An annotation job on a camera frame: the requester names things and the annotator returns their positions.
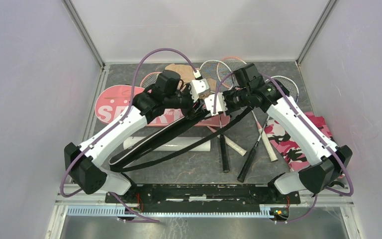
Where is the white toothed cable duct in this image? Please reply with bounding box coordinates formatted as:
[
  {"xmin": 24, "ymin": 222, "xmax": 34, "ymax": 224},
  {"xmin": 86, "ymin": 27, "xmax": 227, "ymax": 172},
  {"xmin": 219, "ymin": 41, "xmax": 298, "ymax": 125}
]
[{"xmin": 67, "ymin": 205, "xmax": 279, "ymax": 219}]

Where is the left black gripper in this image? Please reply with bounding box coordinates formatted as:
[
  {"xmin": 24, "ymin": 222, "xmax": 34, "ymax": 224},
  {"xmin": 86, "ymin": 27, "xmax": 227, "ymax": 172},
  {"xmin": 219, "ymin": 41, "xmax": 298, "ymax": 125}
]
[{"xmin": 165, "ymin": 81, "xmax": 206, "ymax": 120}]

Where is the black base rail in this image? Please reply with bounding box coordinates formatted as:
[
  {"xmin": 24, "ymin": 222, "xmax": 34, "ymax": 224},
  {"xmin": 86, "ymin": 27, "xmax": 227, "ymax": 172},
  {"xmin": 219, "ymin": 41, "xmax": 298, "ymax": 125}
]
[{"xmin": 120, "ymin": 184, "xmax": 301, "ymax": 213}]

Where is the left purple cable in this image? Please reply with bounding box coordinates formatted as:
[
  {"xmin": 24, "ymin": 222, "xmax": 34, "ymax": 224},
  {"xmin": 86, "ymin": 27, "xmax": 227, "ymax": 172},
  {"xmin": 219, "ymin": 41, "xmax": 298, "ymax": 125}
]
[{"xmin": 60, "ymin": 48, "xmax": 201, "ymax": 223}]

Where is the black SPORT racket bag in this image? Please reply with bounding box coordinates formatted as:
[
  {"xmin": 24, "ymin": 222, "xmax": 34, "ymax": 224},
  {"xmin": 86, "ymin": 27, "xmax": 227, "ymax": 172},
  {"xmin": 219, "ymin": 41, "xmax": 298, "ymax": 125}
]
[{"xmin": 109, "ymin": 107, "xmax": 253, "ymax": 173}]

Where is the white racket handle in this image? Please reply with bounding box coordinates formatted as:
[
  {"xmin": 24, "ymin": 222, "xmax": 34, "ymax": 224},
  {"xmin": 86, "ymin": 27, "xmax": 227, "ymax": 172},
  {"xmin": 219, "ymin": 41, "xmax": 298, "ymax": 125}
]
[
  {"xmin": 260, "ymin": 129, "xmax": 278, "ymax": 162},
  {"xmin": 224, "ymin": 136, "xmax": 247, "ymax": 156}
]

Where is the pink SPORT racket bag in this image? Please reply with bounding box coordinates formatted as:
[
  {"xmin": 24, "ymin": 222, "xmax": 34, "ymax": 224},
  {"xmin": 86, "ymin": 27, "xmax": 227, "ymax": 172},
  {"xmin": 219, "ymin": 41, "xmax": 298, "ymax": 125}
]
[{"xmin": 95, "ymin": 85, "xmax": 231, "ymax": 127}]

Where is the black racket handle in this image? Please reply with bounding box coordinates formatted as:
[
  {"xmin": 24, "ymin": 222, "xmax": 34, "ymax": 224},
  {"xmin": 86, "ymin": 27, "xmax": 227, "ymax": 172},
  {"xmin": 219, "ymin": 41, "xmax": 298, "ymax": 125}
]
[
  {"xmin": 219, "ymin": 134, "xmax": 230, "ymax": 173},
  {"xmin": 237, "ymin": 142, "xmax": 259, "ymax": 183}
]

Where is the white racket handle left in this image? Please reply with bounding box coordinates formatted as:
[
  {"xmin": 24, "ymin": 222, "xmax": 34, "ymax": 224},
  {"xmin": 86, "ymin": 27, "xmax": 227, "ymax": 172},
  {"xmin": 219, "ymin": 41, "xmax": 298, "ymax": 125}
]
[{"xmin": 224, "ymin": 136, "xmax": 247, "ymax": 156}]

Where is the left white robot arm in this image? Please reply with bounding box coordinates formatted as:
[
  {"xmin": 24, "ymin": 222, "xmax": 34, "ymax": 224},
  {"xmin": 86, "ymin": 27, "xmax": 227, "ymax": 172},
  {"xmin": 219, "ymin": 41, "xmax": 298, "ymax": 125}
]
[{"xmin": 60, "ymin": 70, "xmax": 210, "ymax": 203}]

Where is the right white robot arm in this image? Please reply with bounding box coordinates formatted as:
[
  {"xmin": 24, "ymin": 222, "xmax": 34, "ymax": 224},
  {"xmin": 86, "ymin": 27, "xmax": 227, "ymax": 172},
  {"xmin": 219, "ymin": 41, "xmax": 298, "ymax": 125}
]
[{"xmin": 215, "ymin": 63, "xmax": 354, "ymax": 203}]

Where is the white racket handle right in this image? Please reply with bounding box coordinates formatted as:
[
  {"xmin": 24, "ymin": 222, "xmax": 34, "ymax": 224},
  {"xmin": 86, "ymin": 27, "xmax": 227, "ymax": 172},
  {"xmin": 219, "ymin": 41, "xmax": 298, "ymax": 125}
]
[{"xmin": 260, "ymin": 129, "xmax": 278, "ymax": 162}]

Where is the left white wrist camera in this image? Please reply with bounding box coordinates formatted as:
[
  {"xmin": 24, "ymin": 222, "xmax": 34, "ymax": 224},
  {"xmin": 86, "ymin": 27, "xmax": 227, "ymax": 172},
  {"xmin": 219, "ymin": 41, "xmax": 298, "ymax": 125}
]
[{"xmin": 190, "ymin": 79, "xmax": 210, "ymax": 102}]

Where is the black racket handle left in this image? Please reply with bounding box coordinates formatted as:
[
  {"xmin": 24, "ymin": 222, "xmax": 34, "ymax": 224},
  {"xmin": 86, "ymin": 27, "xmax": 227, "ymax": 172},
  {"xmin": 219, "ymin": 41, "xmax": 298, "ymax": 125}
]
[{"xmin": 219, "ymin": 134, "xmax": 230, "ymax": 173}]

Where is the white shuttlecock tube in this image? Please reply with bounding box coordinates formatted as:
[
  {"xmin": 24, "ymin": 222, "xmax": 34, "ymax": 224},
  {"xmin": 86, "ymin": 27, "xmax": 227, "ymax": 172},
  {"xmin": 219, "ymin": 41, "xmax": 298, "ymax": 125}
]
[{"xmin": 122, "ymin": 136, "xmax": 211, "ymax": 152}]

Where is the pink camouflage cloth bag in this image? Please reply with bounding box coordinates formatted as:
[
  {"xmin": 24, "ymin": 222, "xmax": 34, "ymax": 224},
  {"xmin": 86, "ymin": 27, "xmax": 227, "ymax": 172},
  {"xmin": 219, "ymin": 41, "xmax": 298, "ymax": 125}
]
[{"xmin": 264, "ymin": 112, "xmax": 334, "ymax": 171}]

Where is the white frame badminton racket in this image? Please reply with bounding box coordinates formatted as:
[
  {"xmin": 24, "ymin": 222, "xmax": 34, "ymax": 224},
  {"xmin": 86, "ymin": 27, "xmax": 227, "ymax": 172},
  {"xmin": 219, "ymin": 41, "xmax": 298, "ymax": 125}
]
[{"xmin": 199, "ymin": 60, "xmax": 235, "ymax": 94}]

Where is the pink frame badminton racket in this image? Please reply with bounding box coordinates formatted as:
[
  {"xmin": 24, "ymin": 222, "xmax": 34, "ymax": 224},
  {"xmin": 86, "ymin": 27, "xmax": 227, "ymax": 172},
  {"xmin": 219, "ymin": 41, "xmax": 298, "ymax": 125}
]
[{"xmin": 221, "ymin": 57, "xmax": 266, "ymax": 138}]

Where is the beige cloth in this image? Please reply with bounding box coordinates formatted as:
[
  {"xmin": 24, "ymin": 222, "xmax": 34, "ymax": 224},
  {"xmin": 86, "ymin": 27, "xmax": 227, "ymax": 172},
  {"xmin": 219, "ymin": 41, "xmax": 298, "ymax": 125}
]
[{"xmin": 165, "ymin": 63, "xmax": 195, "ymax": 83}]

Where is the black racket handle right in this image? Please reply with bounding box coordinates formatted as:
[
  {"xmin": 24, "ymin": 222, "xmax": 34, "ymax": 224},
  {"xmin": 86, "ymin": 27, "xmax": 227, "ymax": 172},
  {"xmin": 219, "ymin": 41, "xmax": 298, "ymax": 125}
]
[{"xmin": 237, "ymin": 142, "xmax": 259, "ymax": 183}]

